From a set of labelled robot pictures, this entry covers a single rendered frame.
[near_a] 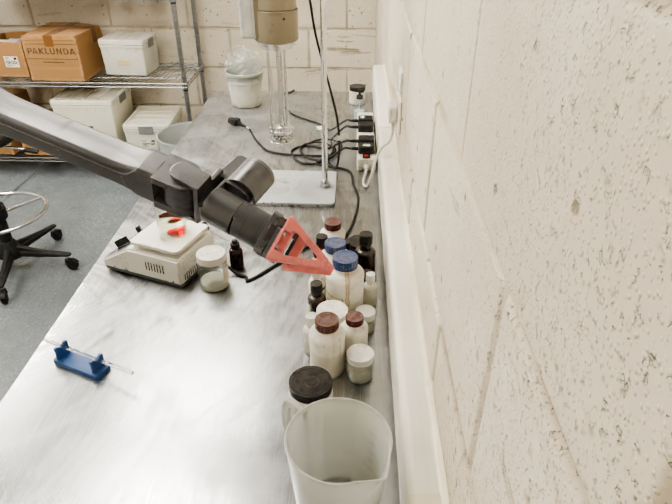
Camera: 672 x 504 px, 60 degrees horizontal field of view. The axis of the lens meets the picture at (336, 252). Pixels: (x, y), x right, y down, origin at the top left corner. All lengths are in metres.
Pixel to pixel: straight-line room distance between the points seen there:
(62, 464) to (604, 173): 0.84
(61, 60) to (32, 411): 2.61
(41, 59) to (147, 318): 2.50
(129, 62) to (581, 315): 3.24
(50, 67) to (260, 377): 2.73
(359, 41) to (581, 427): 3.28
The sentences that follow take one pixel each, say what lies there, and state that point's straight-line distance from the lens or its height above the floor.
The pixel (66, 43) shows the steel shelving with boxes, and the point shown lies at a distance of 3.43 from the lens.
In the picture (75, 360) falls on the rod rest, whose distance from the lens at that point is 1.11.
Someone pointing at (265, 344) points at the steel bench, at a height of 0.75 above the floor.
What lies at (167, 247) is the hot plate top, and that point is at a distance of 1.21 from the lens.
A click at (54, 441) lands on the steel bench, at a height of 0.75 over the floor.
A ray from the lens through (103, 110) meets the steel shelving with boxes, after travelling 3.48.
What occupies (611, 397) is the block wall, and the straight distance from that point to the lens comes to 0.29.
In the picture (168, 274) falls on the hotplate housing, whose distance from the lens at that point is 1.22.
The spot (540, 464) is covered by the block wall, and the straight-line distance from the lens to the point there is 0.39.
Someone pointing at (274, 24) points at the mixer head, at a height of 1.19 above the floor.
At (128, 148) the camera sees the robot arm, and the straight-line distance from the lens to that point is 0.93.
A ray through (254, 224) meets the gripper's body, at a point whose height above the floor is 1.04.
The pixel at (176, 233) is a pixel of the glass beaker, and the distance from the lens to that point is 1.21.
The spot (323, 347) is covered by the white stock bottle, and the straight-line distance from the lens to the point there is 0.94.
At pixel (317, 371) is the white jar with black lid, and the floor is 0.82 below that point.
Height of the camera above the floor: 1.46
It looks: 33 degrees down
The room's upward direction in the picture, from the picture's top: straight up
